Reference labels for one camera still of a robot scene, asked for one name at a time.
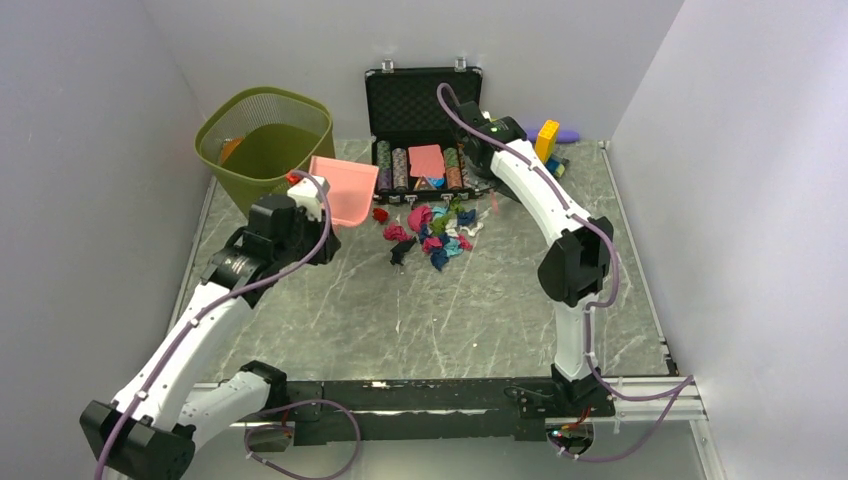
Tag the white torn paper scrap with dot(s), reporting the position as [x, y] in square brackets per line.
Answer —
[451, 228]

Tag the olive green mesh wastebasket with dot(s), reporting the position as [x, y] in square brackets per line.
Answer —
[282, 131]

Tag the red paper scrap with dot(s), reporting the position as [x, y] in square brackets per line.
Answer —
[380, 215]

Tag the blue scrap near blocks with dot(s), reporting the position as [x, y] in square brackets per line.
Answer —
[466, 218]

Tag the purple cylinder toy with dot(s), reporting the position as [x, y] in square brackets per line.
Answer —
[560, 136]

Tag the dark blue scrap centre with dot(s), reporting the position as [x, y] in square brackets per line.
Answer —
[439, 258]

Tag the yellow tall block right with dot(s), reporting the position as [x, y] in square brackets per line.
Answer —
[546, 140]

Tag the black paper scrap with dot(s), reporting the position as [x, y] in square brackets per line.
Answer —
[400, 250]

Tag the pink plastic dustpan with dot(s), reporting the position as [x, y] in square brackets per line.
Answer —
[351, 188]

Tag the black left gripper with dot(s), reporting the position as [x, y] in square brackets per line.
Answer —
[317, 227]

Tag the teal paper scrap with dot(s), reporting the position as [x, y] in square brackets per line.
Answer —
[452, 247]

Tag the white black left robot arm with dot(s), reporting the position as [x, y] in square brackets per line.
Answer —
[153, 427]

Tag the magenta paper scrap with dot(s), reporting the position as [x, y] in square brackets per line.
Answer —
[419, 217]

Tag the small pink paper scrap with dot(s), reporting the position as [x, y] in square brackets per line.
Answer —
[464, 243]

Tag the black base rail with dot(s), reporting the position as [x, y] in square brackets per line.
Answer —
[522, 408]

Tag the grey building block baseplate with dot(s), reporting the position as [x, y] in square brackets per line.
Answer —
[557, 165]

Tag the pink hand brush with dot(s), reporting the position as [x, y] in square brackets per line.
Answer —
[494, 202]

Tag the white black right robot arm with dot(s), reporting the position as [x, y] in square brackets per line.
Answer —
[577, 261]

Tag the pink card stack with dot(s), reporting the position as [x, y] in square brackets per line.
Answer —
[426, 161]

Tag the orange scrap in basket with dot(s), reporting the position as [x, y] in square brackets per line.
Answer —
[228, 147]

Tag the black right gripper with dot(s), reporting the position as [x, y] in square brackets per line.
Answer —
[493, 181]

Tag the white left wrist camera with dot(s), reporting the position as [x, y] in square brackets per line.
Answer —
[308, 193]

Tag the green paper scrap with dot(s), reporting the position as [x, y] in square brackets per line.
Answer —
[438, 228]

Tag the black poker chip case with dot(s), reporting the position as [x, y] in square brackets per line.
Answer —
[403, 112]

